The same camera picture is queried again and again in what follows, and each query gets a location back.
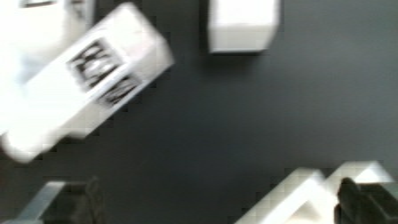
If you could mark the white table leg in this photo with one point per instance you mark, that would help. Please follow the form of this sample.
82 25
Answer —
242 25
87 83

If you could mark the white U-shaped fence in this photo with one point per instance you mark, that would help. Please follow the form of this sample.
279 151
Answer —
301 201

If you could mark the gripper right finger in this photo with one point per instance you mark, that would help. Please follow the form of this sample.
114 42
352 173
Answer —
366 203

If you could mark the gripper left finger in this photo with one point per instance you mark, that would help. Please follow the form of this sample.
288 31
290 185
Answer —
68 203

